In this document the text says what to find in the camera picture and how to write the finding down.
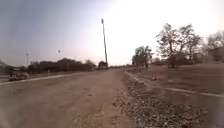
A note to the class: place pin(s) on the vehicle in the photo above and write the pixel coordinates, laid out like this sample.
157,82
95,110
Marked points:
18,76

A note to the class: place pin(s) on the dark row of trees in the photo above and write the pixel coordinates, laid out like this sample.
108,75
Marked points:
60,65

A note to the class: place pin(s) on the brown dirt road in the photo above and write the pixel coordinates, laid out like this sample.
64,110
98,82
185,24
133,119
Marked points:
73,96

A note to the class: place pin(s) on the row of sparse trees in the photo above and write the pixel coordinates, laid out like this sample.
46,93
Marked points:
176,43

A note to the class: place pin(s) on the pale kerb line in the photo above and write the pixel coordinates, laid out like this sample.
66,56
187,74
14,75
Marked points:
156,86

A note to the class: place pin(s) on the pale kerb strip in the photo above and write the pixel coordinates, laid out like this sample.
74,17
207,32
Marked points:
40,78

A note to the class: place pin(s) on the grey gravel strip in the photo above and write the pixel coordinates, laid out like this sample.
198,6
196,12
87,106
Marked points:
146,106

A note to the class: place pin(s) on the bare dirt field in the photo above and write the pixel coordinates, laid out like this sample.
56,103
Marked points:
190,78

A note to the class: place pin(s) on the tall thin pole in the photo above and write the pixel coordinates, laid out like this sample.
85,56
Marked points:
104,43

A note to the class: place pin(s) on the short distant pole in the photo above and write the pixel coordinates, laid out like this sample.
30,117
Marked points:
27,60

